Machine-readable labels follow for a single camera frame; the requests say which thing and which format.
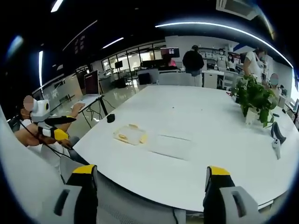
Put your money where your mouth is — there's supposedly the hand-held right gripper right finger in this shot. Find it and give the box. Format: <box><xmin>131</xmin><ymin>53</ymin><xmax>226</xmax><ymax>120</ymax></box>
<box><xmin>202</xmin><ymin>165</ymin><xmax>260</xmax><ymax>224</ymax></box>

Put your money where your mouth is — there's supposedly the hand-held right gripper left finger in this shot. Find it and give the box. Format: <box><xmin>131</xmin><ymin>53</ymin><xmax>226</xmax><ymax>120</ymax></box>
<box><xmin>41</xmin><ymin>164</ymin><xmax>98</xmax><ymax>224</ymax></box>

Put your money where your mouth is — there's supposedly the seated person with VR headset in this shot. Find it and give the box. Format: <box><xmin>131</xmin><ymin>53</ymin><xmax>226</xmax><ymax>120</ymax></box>
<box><xmin>19</xmin><ymin>120</ymin><xmax>71</xmax><ymax>158</ymax></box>

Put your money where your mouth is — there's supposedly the person's head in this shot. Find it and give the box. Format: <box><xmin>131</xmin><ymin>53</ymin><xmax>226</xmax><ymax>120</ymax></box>
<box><xmin>18</xmin><ymin>102</ymin><xmax>33</xmax><ymax>123</ymax></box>

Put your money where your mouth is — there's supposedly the person's white shirt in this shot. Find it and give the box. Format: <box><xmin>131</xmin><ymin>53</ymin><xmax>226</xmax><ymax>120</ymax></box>
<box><xmin>26</xmin><ymin>136</ymin><xmax>80</xmax><ymax>169</ymax></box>

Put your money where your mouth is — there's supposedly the vertical light strip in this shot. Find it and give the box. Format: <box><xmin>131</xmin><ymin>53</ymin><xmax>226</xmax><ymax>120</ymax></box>
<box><xmin>38</xmin><ymin>50</ymin><xmax>44</xmax><ymax>87</ymax></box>

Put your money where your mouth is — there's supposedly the side table with black legs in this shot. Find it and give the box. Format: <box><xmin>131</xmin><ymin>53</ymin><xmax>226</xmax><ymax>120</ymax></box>
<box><xmin>77</xmin><ymin>94</ymin><xmax>111</xmax><ymax>129</ymax></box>

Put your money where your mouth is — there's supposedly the open silver laptop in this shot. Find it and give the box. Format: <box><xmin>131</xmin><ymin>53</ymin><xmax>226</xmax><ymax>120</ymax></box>
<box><xmin>71</xmin><ymin>69</ymin><xmax>104</xmax><ymax>111</ymax></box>

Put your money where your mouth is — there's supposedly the grey mesh chair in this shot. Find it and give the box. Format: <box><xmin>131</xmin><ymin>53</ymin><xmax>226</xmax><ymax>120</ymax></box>
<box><xmin>95</xmin><ymin>171</ymin><xmax>188</xmax><ymax>224</ymax></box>

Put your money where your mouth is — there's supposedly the white curved object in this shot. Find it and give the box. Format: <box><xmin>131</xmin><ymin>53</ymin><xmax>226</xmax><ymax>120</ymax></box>
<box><xmin>0</xmin><ymin>102</ymin><xmax>62</xmax><ymax>224</ymax></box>

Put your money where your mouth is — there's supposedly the white handheld controller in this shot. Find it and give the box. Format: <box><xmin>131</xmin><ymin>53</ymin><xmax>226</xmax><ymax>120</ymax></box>
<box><xmin>271</xmin><ymin>138</ymin><xmax>282</xmax><ymax>161</ymax></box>

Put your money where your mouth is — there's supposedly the black monitor on stand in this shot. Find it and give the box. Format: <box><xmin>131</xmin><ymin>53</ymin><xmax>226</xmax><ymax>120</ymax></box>
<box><xmin>114</xmin><ymin>61</ymin><xmax>124</xmax><ymax>76</ymax></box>

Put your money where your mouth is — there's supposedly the black office chair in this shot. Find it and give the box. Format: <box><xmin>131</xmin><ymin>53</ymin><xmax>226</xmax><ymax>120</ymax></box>
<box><xmin>137</xmin><ymin>72</ymin><xmax>150</xmax><ymax>85</ymax></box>

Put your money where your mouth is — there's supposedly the short ceiling light strip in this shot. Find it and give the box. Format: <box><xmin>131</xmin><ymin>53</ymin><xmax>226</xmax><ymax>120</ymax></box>
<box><xmin>101</xmin><ymin>36</ymin><xmax>125</xmax><ymax>50</ymax></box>
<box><xmin>50</xmin><ymin>0</ymin><xmax>64</xmax><ymax>13</ymax></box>

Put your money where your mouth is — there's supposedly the green potted plant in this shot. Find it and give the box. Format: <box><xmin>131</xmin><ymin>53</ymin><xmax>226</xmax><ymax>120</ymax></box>
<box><xmin>230</xmin><ymin>73</ymin><xmax>278</xmax><ymax>128</ymax></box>

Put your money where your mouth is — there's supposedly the grey chair backrest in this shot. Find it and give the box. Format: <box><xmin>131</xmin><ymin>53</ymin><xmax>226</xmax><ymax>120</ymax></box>
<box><xmin>158</xmin><ymin>73</ymin><xmax>202</xmax><ymax>88</ymax></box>

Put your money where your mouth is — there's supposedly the white office desk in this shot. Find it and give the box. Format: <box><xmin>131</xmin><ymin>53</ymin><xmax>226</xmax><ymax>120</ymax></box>
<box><xmin>201</xmin><ymin>69</ymin><xmax>235</xmax><ymax>90</ymax></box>

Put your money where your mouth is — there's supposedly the long curved ceiling light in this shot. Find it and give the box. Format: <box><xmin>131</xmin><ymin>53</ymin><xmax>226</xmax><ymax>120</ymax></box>
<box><xmin>155</xmin><ymin>21</ymin><xmax>293</xmax><ymax>69</ymax></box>

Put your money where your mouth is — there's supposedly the ceiling air vent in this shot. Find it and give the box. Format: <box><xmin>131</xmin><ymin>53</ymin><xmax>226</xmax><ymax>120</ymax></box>
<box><xmin>215</xmin><ymin>0</ymin><xmax>260</xmax><ymax>21</ymax></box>

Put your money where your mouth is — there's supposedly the dark wall monitor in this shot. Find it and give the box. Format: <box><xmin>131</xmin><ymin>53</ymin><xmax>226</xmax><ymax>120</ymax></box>
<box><xmin>160</xmin><ymin>47</ymin><xmax>180</xmax><ymax>58</ymax></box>

